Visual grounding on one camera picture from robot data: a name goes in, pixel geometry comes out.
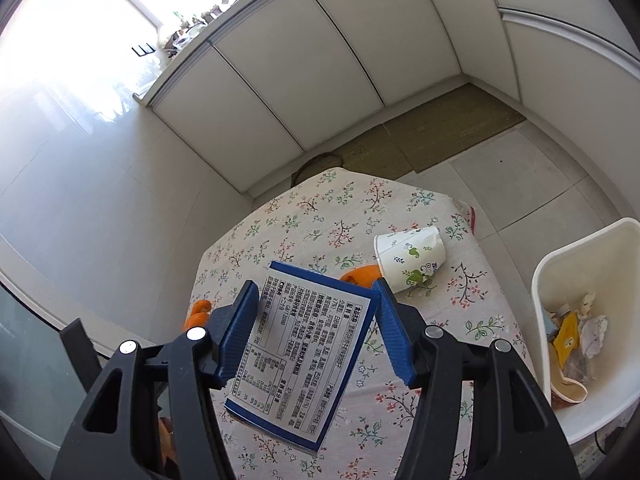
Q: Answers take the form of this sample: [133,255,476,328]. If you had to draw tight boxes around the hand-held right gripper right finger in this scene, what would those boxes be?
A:
[371,278,581,480]

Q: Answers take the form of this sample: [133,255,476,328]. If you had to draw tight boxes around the cluster of small ornaments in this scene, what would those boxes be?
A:
[160,0,236,51]

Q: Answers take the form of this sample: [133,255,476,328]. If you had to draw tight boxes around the clear plastic bottle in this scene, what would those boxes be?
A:
[567,350,596,381]

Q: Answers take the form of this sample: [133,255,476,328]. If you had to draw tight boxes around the white plastic bin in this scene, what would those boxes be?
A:
[531,217,640,446]

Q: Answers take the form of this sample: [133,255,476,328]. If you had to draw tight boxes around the white paper ball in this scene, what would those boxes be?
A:
[577,314,608,358]

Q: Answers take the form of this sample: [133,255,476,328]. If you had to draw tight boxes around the yellow wrapper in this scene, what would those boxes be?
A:
[552,312,581,371]

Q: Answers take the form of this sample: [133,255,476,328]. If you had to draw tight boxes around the orange peel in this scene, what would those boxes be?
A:
[340,265,383,288]
[184,300,213,328]

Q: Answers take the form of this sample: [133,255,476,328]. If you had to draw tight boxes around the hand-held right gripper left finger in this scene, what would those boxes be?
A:
[50,280,260,480]

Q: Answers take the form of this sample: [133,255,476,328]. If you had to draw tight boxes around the white cabinet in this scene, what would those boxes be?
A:
[145,0,526,193]

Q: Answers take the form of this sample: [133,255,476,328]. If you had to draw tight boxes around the small woven floor mat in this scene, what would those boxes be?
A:
[340,125,416,181]

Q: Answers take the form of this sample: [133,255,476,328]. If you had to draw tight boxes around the red instant noodle cup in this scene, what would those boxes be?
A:
[550,370,588,405]

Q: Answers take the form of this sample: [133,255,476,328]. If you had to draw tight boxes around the white floral paper cup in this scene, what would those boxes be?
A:
[374,226,447,295]

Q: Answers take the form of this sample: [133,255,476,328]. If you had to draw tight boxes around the large woven floor mat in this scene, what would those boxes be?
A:
[382,82,527,175]

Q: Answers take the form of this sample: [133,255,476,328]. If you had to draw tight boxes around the blue and white box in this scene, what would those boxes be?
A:
[224,260,375,456]

